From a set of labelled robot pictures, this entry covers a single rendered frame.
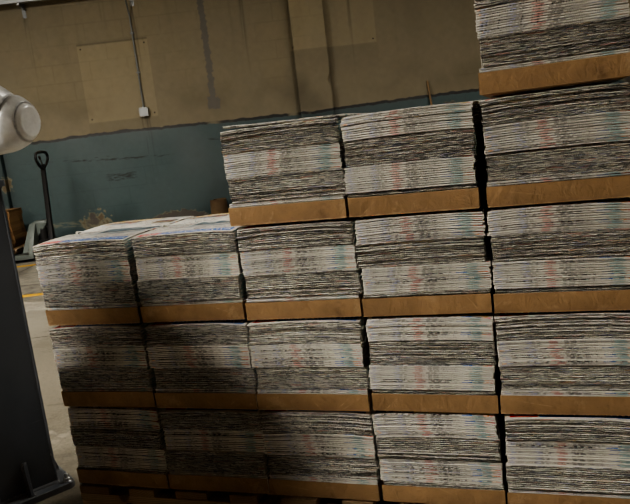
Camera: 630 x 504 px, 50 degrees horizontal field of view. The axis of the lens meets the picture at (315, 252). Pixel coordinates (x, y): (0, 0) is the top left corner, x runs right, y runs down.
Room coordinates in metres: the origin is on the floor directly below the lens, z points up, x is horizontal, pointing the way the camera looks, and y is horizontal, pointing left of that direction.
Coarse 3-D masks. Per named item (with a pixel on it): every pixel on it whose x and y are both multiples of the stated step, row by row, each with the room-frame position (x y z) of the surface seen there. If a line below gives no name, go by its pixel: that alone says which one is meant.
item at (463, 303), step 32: (64, 320) 1.76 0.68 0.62; (96, 320) 1.73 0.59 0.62; (128, 320) 1.70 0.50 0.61; (160, 320) 1.67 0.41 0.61; (192, 320) 1.64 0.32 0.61; (96, 480) 1.76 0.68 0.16; (128, 480) 1.73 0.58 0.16; (160, 480) 1.69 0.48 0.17; (192, 480) 1.66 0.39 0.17; (224, 480) 1.63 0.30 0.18; (256, 480) 1.60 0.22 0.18; (288, 480) 1.58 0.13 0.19
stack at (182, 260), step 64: (64, 256) 1.75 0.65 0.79; (128, 256) 1.69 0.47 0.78; (192, 256) 1.64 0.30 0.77; (256, 256) 1.59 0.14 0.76; (320, 256) 1.54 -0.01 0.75; (384, 256) 1.49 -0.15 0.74; (448, 256) 1.44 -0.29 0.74; (256, 320) 1.62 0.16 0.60; (320, 320) 1.54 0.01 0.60; (384, 320) 1.49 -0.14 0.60; (448, 320) 1.44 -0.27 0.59; (64, 384) 1.77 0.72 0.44; (128, 384) 1.71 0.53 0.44; (192, 384) 1.65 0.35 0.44; (256, 384) 1.60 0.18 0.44; (320, 384) 1.54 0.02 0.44; (384, 384) 1.49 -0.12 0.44; (448, 384) 1.44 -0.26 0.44; (128, 448) 1.72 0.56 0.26; (192, 448) 1.66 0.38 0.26; (256, 448) 1.61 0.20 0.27; (320, 448) 1.54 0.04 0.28; (384, 448) 1.50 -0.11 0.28; (448, 448) 1.45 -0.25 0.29
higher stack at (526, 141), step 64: (512, 0) 1.39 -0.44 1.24; (576, 0) 1.35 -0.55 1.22; (512, 64) 1.39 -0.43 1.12; (512, 128) 1.39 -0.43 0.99; (576, 128) 1.35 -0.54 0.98; (512, 256) 1.40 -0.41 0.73; (576, 256) 1.36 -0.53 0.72; (512, 320) 1.40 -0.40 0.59; (576, 320) 1.36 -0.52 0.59; (512, 384) 1.40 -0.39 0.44; (576, 384) 1.36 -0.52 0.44; (512, 448) 1.41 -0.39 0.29; (576, 448) 1.36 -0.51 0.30
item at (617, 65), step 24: (504, 72) 1.39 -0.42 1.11; (528, 72) 1.38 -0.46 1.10; (552, 72) 1.36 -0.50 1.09; (576, 72) 1.35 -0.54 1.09; (600, 72) 1.33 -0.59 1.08; (624, 72) 1.32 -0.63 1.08; (504, 192) 1.40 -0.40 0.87; (528, 192) 1.38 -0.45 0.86; (552, 192) 1.37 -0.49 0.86; (576, 192) 1.35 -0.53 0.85; (600, 192) 1.34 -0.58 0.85; (624, 192) 1.32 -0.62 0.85; (504, 312) 1.40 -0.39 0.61; (504, 408) 1.41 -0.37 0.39; (528, 408) 1.39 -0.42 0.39; (552, 408) 1.37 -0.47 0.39; (576, 408) 1.36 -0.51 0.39; (600, 408) 1.34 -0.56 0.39; (624, 408) 1.33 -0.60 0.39
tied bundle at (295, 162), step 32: (256, 128) 1.57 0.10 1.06; (288, 128) 1.55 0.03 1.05; (320, 128) 1.52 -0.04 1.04; (224, 160) 1.60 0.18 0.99; (256, 160) 1.57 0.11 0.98; (288, 160) 1.55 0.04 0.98; (320, 160) 1.53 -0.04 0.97; (256, 192) 1.57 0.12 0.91; (288, 192) 1.55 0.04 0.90; (320, 192) 1.53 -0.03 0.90
